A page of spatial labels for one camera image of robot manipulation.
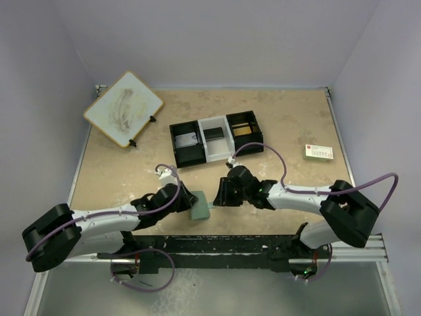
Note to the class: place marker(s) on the green leather card holder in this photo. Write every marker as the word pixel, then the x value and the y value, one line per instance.
pixel 200 210

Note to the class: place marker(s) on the gold card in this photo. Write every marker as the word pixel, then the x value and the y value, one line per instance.
pixel 242 130

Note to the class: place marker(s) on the black bin right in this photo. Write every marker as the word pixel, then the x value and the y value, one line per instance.
pixel 246 118

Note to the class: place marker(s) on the black card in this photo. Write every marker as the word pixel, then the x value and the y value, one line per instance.
pixel 213 134

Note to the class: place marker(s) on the black bin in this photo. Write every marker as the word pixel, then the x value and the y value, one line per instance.
pixel 246 118
pixel 187 156

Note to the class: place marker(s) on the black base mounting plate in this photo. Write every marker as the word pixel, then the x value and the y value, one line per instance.
pixel 277 253

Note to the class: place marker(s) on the black bin left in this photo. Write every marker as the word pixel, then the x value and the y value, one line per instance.
pixel 187 156

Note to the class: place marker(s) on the silver VIP card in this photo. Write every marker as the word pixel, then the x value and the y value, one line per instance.
pixel 186 140

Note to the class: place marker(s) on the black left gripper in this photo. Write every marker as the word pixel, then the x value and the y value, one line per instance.
pixel 184 203

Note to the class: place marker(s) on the white middle bin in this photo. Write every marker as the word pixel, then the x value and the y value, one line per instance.
pixel 221 149

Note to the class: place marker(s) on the white card box red logo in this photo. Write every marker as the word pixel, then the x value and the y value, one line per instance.
pixel 317 153

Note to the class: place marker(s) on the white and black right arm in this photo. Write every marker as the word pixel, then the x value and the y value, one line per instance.
pixel 348 216

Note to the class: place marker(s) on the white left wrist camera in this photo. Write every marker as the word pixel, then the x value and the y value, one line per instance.
pixel 167 175

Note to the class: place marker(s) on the yellow rimmed whiteboard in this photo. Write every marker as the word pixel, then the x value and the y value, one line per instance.
pixel 123 110

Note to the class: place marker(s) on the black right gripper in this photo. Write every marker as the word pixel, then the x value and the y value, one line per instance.
pixel 223 195

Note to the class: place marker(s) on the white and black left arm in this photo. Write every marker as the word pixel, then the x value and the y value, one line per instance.
pixel 63 233

